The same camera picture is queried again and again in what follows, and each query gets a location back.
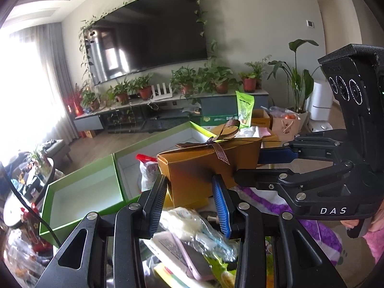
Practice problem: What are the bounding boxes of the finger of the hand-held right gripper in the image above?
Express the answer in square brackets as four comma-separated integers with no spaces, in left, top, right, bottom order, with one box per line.
[234,160,355,200]
[259,128,349,165]

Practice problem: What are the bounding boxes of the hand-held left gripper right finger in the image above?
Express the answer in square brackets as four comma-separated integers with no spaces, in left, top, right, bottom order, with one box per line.
[211,175,348,288]

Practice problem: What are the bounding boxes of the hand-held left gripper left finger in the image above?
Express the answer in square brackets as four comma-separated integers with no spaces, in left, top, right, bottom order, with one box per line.
[36,173,168,288]

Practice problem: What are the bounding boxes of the steel wool packet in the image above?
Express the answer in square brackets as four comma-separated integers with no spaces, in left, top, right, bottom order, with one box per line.
[136,153,163,193]

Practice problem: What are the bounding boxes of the golden gift box with ribbon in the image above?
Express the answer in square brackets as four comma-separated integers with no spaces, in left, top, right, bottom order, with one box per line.
[156,119,264,210]

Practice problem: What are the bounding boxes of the green cardboard box base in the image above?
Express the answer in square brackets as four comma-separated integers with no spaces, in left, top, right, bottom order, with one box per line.
[113,120,217,205]

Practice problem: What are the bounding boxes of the person's right forearm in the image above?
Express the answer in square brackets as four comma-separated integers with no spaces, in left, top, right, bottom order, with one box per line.
[361,199,384,266]

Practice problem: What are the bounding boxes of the person's right hand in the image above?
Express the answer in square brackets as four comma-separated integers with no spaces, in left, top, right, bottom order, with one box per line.
[340,220,362,231]

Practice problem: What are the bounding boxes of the brown paper bag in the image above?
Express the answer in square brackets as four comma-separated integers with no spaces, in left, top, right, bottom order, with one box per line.
[271,116,302,142]

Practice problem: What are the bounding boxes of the clear plastic wrapped bundle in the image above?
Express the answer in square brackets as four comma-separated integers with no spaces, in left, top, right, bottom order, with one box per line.
[161,206,238,262]

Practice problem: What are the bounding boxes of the brown cardboard box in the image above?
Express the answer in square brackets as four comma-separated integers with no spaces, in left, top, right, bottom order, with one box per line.
[251,108,272,128]

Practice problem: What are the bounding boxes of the clear plastic bag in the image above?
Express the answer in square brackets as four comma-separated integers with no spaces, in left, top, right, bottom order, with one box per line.
[260,105,301,121]

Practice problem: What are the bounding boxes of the white air purifier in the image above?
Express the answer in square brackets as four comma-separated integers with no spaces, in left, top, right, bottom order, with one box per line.
[308,79,334,122]

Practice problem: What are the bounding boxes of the white paper packet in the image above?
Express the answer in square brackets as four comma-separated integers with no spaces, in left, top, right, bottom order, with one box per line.
[143,232,195,276]

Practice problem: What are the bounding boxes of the tall green packet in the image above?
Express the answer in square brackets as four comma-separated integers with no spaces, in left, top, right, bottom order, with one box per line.
[235,90,255,128]

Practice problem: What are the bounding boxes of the pink phone case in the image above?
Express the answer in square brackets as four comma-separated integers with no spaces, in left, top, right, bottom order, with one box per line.
[176,239,216,282]

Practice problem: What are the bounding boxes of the green snack packet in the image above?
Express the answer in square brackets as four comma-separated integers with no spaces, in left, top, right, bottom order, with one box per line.
[206,254,238,288]

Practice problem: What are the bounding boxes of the green carton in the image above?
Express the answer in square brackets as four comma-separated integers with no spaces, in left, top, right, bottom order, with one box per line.
[200,114,241,127]

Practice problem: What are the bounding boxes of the grey television cabinet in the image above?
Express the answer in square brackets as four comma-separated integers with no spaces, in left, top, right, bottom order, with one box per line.
[73,88,270,134]

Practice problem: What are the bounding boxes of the green open box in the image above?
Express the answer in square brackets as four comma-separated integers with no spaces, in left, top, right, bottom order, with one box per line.
[39,152,126,247]

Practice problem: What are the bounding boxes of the tall leafy floor plant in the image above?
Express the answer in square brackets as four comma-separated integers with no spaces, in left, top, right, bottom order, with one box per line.
[266,38,320,127]

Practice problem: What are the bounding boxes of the purple white printed blanket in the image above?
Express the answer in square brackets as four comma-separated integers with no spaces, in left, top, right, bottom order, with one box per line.
[233,185,343,266]

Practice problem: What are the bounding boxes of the white router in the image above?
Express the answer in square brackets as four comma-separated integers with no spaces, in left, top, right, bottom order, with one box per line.
[150,83,174,100]

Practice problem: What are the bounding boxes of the row of potted plants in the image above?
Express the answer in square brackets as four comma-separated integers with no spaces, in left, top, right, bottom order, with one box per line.
[79,55,272,112]

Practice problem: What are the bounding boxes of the grey ottoman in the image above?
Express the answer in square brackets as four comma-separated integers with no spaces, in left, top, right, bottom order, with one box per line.
[41,139,72,163]

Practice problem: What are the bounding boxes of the small spider plant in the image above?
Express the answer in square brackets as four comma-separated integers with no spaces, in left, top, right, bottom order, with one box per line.
[26,146,52,172]

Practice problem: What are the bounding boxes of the red flower vase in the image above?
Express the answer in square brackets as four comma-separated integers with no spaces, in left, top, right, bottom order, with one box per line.
[64,83,84,116]

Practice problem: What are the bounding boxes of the round coffee table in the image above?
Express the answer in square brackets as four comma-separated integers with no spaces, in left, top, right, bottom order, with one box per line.
[2,182,55,229]

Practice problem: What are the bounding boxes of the clear plastic containers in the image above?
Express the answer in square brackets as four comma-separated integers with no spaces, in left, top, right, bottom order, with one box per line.
[5,230,55,278]

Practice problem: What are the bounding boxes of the grey window curtains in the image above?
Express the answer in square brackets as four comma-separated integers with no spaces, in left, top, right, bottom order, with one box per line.
[0,23,76,157]

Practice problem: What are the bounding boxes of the trailing vine plant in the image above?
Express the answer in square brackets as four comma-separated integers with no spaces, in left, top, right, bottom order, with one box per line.
[78,0,218,77]

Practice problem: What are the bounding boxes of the black cable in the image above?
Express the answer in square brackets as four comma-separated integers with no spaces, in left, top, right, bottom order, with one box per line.
[0,161,62,247]

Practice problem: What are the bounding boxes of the wall television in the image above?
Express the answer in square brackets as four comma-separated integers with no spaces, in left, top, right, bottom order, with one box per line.
[84,0,209,86]

